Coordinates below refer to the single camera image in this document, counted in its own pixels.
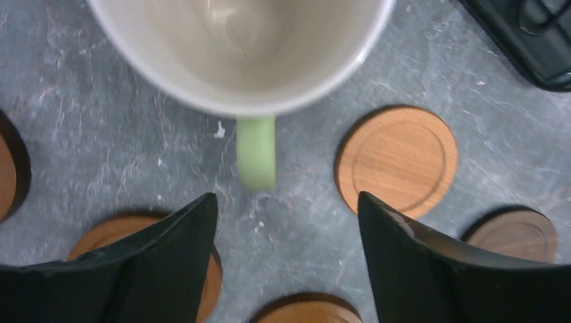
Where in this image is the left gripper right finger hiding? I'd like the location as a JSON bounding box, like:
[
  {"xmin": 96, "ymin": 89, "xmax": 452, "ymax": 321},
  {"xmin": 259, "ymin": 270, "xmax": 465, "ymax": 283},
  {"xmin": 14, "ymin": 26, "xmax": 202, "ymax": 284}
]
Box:
[{"xmin": 358, "ymin": 192, "xmax": 570, "ymax": 322}]

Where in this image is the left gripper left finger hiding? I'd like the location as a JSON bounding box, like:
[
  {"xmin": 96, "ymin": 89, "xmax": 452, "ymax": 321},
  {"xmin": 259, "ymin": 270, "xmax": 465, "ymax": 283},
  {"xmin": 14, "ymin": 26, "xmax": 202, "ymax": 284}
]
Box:
[{"xmin": 1, "ymin": 193, "xmax": 218, "ymax": 322}]

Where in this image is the brown wooden coaster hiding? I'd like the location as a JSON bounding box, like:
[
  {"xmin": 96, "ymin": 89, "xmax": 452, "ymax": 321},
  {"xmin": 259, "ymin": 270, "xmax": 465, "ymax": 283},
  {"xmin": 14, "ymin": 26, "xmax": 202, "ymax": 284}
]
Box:
[
  {"xmin": 1, "ymin": 111, "xmax": 32, "ymax": 221},
  {"xmin": 67, "ymin": 210, "xmax": 222, "ymax": 322}
]

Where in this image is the dark wooden coaster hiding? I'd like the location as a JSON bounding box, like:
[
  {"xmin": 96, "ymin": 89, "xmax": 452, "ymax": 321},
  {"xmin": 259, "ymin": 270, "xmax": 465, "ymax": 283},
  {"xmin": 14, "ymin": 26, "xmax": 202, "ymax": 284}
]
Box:
[{"xmin": 461, "ymin": 205, "xmax": 558, "ymax": 263}]

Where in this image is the light wooden coaster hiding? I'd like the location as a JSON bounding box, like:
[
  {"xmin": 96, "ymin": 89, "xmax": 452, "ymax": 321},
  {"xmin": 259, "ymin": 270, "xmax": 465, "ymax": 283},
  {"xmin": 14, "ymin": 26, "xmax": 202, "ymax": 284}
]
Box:
[{"xmin": 334, "ymin": 105, "xmax": 459, "ymax": 219}]

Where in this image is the light green mug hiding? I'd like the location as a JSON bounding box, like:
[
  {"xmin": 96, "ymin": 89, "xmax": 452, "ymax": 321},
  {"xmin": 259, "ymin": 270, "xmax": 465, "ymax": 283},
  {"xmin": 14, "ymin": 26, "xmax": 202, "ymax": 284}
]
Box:
[{"xmin": 88, "ymin": 1, "xmax": 395, "ymax": 190}]

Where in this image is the black poker chip case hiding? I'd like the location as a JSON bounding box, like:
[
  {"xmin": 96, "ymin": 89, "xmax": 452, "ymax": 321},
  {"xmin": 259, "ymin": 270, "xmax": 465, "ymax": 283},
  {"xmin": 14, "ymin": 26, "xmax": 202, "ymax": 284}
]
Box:
[{"xmin": 461, "ymin": 0, "xmax": 570, "ymax": 92}]

